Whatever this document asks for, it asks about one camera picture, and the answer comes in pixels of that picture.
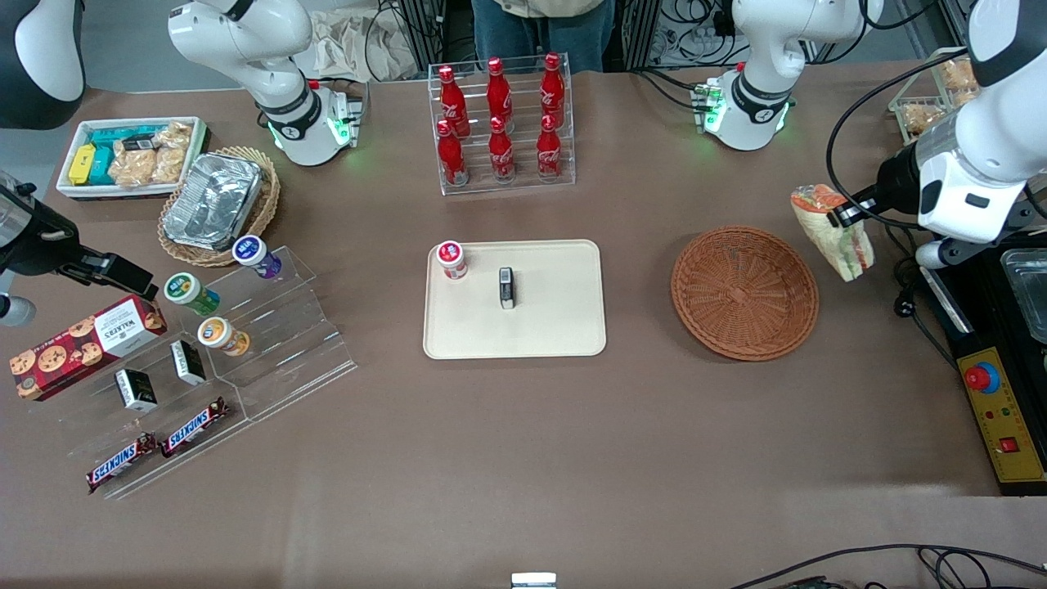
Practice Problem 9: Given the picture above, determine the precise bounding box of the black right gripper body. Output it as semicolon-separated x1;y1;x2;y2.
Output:
0;203;84;277

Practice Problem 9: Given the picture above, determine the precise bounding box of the triangle sandwich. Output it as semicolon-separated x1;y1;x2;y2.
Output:
790;183;876;283

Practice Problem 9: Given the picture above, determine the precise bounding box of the aluminium foil tray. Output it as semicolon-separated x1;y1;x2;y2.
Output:
162;152;264;252

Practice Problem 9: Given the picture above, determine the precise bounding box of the steel tray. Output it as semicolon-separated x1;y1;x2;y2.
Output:
1000;248;1047;345

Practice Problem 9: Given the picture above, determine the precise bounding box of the brown wicker basket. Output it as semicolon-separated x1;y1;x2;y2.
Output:
671;226;820;362

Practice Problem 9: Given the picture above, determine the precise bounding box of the light wicker basket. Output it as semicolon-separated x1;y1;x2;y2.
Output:
158;146;281;268

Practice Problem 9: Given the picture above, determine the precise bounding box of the beige plastic tray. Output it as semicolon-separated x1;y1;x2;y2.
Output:
422;239;607;360

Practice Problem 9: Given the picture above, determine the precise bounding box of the green lidded cup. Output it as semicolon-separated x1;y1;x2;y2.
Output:
164;272;222;317

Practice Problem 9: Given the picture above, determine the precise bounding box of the white plastic snack bin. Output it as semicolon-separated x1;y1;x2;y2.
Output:
56;116;210;202

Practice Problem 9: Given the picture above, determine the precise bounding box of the red Walkers cookie box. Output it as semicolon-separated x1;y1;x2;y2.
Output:
10;294;168;402

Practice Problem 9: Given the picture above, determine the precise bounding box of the yellow snack packet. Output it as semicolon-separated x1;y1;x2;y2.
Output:
69;144;98;187

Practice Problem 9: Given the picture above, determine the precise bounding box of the clear cracker bag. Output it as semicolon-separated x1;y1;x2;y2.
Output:
109;137;157;189
898;101;951;137
939;56;980;107
151;121;195;185

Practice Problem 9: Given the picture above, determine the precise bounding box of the teal snack box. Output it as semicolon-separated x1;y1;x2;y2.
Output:
88;126;160;153
86;147;117;187

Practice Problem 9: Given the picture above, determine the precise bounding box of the orange lidded cup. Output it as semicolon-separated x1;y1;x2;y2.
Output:
197;317;251;357

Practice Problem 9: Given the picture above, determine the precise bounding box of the purple lidded cup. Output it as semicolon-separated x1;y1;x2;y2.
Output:
231;235;283;280

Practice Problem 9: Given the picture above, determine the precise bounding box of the black machine base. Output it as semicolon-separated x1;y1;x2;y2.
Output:
916;237;1047;497

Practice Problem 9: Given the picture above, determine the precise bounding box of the Snickers bar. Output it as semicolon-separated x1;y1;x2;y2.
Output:
86;432;159;495
160;397;231;459

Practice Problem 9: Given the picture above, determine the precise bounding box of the clear acrylic tiered stand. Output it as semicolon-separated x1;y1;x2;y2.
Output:
25;245;358;501

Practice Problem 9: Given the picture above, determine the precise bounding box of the yellow control box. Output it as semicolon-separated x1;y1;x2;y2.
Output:
955;347;1047;485

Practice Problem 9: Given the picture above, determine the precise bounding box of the red cola bottle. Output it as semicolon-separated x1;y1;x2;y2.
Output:
539;53;567;128
486;57;515;132
488;116;517;182
436;120;470;187
438;65;470;138
536;114;564;179

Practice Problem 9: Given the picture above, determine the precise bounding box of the red lidded cup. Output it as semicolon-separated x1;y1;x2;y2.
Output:
436;241;469;281

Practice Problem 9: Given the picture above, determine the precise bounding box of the crumpled beige bag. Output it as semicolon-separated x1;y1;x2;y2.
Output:
307;8;420;83

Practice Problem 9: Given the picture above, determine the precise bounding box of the clear acrylic bottle rack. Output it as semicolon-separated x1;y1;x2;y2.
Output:
427;53;576;196

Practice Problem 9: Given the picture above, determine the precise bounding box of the person in blue jeans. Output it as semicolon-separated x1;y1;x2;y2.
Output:
470;0;613;75

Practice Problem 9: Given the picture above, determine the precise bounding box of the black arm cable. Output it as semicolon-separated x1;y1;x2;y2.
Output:
825;51;973;232

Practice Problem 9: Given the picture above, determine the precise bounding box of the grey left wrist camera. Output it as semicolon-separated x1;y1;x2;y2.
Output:
914;233;982;272

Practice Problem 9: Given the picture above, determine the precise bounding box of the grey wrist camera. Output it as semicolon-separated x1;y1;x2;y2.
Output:
0;294;38;328
914;233;982;272

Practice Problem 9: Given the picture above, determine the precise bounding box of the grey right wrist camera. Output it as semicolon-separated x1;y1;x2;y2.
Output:
0;294;38;328

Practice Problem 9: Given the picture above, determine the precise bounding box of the black plug with cable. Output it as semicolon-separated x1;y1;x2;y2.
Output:
892;245;929;320

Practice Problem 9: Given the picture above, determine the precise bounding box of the wire basket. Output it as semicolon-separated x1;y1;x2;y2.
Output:
888;47;984;145

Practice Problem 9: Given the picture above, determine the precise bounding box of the black cable bundle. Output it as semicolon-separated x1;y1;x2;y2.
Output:
650;0;739;73

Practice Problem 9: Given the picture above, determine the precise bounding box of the black floor cable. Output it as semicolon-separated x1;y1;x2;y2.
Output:
726;543;1047;589

